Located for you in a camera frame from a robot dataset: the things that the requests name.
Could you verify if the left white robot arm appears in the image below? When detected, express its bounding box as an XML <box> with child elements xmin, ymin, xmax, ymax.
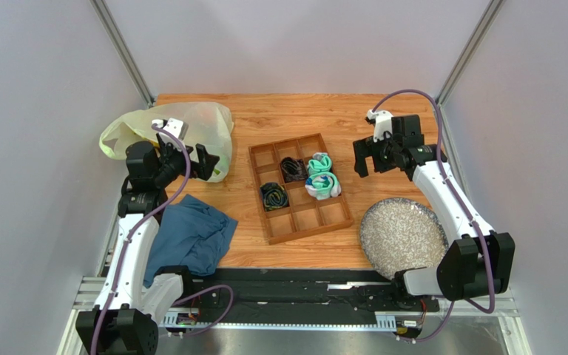
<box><xmin>75</xmin><ymin>141</ymin><xmax>219</xmax><ymax>354</ymax></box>

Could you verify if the brown wooden divider tray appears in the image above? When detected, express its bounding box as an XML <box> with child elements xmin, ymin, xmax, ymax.
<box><xmin>248</xmin><ymin>133</ymin><xmax>354</xmax><ymax>245</ymax></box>

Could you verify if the white teal rolled sock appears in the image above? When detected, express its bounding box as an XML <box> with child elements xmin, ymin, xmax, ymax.
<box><xmin>305</xmin><ymin>172</ymin><xmax>342</xmax><ymax>200</ymax></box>

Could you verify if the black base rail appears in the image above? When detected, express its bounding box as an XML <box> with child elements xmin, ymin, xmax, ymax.
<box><xmin>160</xmin><ymin>268</ymin><xmax>440</xmax><ymax>338</ymax></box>

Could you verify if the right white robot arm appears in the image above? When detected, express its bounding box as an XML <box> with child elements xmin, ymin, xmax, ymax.
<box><xmin>353</xmin><ymin>110</ymin><xmax>515</xmax><ymax>301</ymax></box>

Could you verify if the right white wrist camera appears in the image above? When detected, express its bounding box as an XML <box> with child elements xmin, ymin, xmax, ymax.
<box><xmin>365</xmin><ymin>109</ymin><xmax>393</xmax><ymax>143</ymax></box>

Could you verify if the translucent yellowish plastic bag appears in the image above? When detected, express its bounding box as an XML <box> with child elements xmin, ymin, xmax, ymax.
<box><xmin>99</xmin><ymin>101</ymin><xmax>234</xmax><ymax>183</ymax></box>

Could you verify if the speckled ceramic plate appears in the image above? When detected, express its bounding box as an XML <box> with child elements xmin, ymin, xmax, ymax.
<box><xmin>359</xmin><ymin>197</ymin><xmax>449</xmax><ymax>280</ymax></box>

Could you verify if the blue cloth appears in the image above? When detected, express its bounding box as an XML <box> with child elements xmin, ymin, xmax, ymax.
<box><xmin>143</xmin><ymin>195</ymin><xmax>238</xmax><ymax>288</ymax></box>

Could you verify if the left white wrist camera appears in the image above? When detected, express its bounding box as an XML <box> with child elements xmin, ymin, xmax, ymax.
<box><xmin>152</xmin><ymin>118</ymin><xmax>189</xmax><ymax>143</ymax></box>

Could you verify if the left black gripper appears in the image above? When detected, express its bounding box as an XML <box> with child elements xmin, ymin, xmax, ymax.
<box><xmin>153</xmin><ymin>132</ymin><xmax>218</xmax><ymax>188</ymax></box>

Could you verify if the mint green rolled sock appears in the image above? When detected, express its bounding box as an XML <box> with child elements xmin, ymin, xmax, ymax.
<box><xmin>307</xmin><ymin>152</ymin><xmax>333</xmax><ymax>175</ymax></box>

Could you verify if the black rolled sock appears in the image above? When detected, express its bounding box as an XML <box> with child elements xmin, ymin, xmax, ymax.
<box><xmin>280</xmin><ymin>157</ymin><xmax>308</xmax><ymax>183</ymax></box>

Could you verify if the dark blue striped sock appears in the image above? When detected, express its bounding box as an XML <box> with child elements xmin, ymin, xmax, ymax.
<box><xmin>260</xmin><ymin>182</ymin><xmax>289</xmax><ymax>212</ymax></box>

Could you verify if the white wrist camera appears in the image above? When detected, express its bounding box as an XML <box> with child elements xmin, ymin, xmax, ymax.
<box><xmin>152</xmin><ymin>118</ymin><xmax>189</xmax><ymax>143</ymax></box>
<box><xmin>365</xmin><ymin>109</ymin><xmax>393</xmax><ymax>143</ymax></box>

